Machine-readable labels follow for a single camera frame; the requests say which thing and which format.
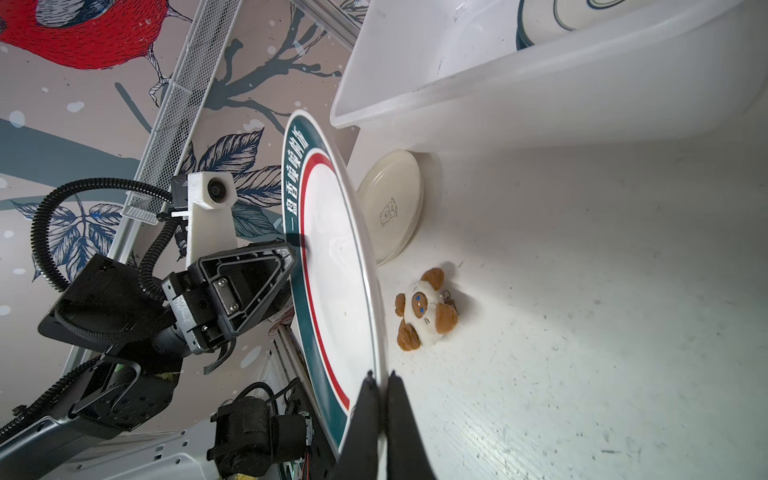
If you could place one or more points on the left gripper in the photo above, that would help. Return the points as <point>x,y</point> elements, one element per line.
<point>223,295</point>

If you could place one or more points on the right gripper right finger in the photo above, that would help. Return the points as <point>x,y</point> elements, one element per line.
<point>406,455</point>

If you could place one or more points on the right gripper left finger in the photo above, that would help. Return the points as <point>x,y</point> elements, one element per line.
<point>359,457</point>

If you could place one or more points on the white plate green rim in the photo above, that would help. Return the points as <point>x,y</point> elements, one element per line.
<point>335,290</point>

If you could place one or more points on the white plate with flower outline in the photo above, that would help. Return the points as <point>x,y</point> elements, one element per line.
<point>540,21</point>

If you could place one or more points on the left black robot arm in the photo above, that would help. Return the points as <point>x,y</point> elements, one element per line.
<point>121,314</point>

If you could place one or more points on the white plastic bin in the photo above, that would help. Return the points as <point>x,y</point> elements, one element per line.
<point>439,75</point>

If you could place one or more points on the cream round plate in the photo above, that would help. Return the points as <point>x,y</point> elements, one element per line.
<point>391,196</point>

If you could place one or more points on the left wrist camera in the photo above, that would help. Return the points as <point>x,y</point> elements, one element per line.
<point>205,200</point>

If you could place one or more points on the white wire mesh shelf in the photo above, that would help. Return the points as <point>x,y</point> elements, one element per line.
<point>187,91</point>

